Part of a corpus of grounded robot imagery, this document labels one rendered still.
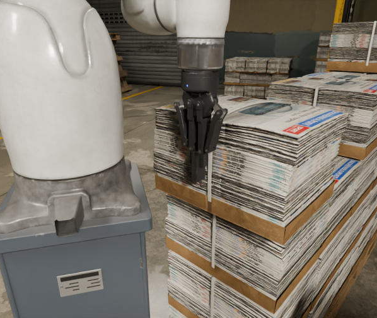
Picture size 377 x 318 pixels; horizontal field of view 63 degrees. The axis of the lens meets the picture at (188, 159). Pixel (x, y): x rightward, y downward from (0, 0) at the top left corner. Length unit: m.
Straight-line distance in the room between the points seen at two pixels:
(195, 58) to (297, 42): 7.12
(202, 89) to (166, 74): 7.87
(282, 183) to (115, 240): 0.33
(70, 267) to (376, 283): 1.77
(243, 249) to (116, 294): 0.38
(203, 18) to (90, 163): 0.32
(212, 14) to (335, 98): 0.69
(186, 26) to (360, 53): 1.28
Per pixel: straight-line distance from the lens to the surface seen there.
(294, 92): 1.23
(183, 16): 0.59
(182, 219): 0.90
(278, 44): 7.71
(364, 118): 1.16
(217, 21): 0.59
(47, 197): 0.43
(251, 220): 0.68
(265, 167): 0.61
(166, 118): 0.76
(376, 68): 1.75
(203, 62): 0.59
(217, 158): 0.68
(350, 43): 1.78
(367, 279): 2.05
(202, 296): 1.01
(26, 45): 0.40
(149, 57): 8.64
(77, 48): 0.40
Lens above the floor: 1.22
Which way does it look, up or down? 22 degrees down
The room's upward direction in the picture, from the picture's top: straight up
